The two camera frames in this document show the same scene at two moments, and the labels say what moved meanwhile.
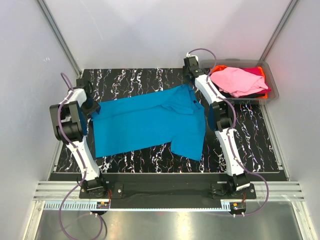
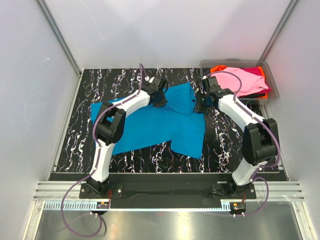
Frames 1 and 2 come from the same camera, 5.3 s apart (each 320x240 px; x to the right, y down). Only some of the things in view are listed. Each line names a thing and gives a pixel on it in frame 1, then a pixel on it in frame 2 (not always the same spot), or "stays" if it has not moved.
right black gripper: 184,70 → 198,108
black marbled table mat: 252,125 stays
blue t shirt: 176,118 stays
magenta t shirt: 255,70 stays
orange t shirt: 214,68 stays
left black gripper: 95,107 → 162,103
